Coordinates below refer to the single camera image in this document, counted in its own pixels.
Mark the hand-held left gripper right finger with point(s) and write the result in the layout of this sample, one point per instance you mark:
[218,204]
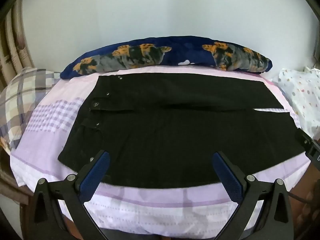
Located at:
[226,173]

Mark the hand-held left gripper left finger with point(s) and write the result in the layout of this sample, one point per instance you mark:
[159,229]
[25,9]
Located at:
[96,173]

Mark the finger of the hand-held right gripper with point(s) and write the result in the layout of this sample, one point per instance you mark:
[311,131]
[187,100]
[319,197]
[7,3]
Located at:
[303,140]

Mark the black pants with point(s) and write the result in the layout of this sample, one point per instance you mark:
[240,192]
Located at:
[175,130]

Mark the white dotted cloth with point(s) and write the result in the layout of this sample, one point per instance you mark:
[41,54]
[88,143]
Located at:
[300,92]

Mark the pink checked bed sheet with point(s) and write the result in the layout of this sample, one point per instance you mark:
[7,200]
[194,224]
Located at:
[140,205]

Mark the plaid pillow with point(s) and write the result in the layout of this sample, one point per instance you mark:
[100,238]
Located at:
[21,97]

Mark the navy blanket with orange print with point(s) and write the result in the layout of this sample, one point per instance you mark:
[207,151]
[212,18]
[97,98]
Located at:
[180,51]

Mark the wooden bed frame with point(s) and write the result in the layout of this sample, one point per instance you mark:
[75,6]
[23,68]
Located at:
[12,180]

